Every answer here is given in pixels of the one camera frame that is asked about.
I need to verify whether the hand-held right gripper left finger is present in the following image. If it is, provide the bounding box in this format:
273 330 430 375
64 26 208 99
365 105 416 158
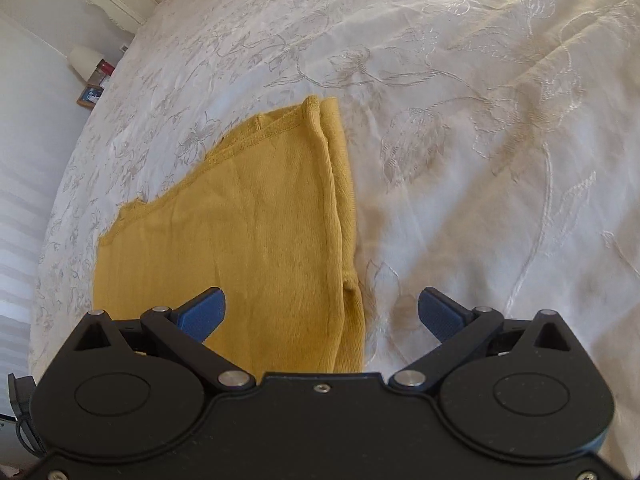
70 286 256 392

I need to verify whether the mustard yellow knit sweater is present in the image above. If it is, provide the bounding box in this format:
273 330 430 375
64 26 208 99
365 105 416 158
92 95 366 376

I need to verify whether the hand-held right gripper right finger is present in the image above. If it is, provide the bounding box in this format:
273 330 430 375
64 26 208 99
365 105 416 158
387 287 577 393

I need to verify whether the white table lamp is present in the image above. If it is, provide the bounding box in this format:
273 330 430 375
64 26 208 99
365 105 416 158
68 45 106 84

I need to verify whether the white floral embroidered bedspread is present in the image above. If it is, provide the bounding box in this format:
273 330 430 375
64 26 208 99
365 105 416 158
29 0 640 463

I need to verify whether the black cable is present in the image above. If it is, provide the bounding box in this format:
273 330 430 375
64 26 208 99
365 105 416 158
7 373 47 457

